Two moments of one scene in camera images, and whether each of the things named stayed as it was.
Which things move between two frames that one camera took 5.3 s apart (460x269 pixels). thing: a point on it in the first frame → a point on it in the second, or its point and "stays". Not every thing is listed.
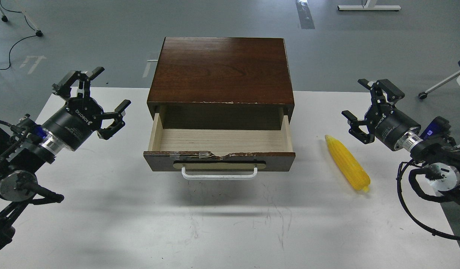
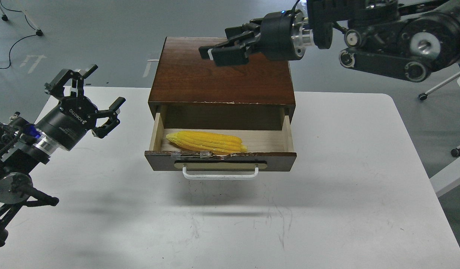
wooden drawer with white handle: [220, 150] stays
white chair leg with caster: [423, 95] stays
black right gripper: [387, 124] → [279, 33]
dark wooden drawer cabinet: [221, 83] stays
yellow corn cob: [351, 169] → [206, 142]
